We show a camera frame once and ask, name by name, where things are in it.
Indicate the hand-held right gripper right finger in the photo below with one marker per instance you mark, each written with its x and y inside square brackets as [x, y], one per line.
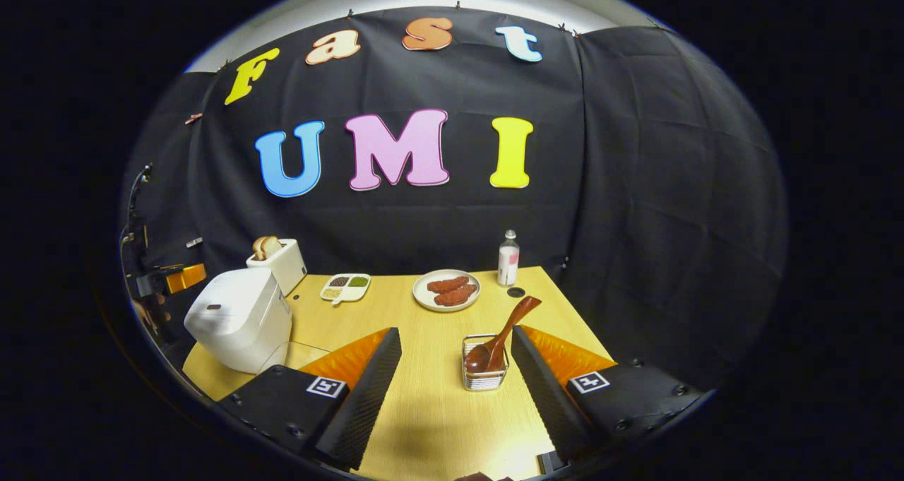
[551, 403]

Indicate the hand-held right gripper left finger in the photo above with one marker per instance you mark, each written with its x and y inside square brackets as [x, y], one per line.
[367, 396]

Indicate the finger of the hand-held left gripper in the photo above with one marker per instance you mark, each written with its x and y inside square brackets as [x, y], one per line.
[185, 278]

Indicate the white rice cooker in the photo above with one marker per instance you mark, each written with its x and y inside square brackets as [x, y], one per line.
[236, 318]

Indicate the brown wooden spoon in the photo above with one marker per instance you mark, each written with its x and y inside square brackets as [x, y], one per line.
[510, 325]

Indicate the toast bread slice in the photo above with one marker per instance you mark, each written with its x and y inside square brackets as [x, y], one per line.
[259, 249]
[272, 246]

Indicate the white toaster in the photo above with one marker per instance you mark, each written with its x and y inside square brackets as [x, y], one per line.
[286, 269]

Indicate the white divided grain dish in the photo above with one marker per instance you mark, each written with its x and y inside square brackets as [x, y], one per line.
[345, 288]

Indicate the round white plate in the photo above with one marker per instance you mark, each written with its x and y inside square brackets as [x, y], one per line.
[421, 296]

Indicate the red meat piece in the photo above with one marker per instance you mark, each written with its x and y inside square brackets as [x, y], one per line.
[447, 284]
[456, 296]

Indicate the clear bottle with pink label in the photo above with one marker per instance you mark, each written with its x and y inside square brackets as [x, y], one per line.
[508, 262]

